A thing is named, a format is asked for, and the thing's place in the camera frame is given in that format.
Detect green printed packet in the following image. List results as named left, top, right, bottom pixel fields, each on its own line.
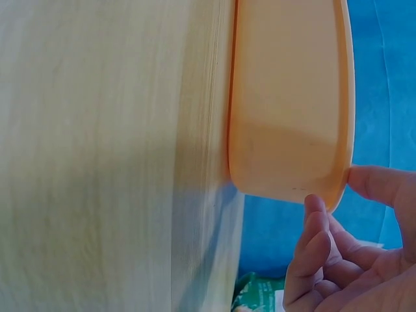
left=229, top=271, right=287, bottom=312

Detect orange plastic tray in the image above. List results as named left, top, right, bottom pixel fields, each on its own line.
left=226, top=0, right=356, bottom=214

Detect person's right hand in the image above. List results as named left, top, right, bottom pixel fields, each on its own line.
left=282, top=164, right=416, bottom=312

